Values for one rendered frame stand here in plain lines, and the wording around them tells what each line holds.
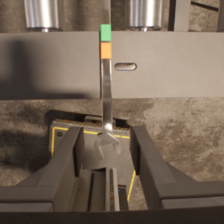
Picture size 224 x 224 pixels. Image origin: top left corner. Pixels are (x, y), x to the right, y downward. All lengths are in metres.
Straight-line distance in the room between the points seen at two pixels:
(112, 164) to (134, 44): 1.14
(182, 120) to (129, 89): 1.42
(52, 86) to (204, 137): 1.68
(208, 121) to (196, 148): 0.30
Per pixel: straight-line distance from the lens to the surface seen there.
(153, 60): 0.24
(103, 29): 0.22
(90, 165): 1.32
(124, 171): 1.35
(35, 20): 0.53
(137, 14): 0.51
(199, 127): 1.74
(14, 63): 0.26
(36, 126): 1.64
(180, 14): 0.68
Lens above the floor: 1.40
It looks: 73 degrees down
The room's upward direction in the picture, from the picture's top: 174 degrees clockwise
